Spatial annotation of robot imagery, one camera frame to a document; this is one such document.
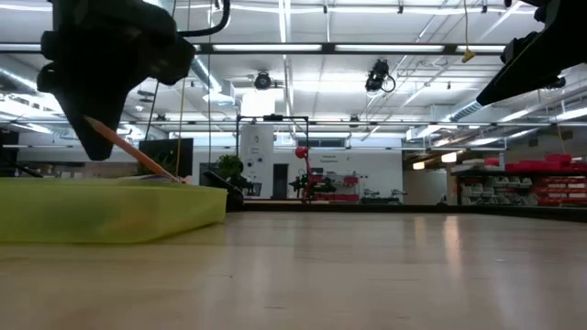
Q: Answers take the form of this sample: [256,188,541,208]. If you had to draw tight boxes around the red robot stand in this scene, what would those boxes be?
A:
[287,146,339,204]

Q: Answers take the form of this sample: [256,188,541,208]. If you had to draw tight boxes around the black overhead camera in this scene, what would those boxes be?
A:
[364,58,397,94]

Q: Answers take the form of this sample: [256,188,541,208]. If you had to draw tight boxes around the red grey parts bin shelving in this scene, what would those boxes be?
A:
[450,152,587,208]

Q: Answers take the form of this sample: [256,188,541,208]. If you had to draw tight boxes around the yellow hanging tag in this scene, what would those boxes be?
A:
[460,0,478,64]

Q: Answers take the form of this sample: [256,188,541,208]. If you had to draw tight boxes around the black gantry frame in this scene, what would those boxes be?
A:
[235,113,312,199]

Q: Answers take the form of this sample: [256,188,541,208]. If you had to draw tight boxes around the round black ceiling fixture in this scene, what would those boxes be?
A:
[253,70,273,92]

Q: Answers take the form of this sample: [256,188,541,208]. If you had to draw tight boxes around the transparent yellow pencil case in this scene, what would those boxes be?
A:
[0,175,229,245]

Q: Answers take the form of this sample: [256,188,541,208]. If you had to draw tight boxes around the small artificial green plant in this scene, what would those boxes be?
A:
[214,154,245,185]

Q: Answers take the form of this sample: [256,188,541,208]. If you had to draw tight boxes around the plain wooden pencil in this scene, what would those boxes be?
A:
[83,115,187,185]

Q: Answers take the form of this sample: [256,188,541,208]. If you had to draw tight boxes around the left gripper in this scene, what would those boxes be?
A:
[36,0,197,162]

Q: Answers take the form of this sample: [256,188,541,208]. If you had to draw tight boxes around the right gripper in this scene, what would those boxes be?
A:
[475,0,587,107]

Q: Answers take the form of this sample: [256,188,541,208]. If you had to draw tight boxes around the black monitor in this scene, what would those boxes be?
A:
[138,137,195,179]

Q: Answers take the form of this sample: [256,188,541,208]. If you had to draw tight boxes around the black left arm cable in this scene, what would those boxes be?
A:
[177,0,231,39]

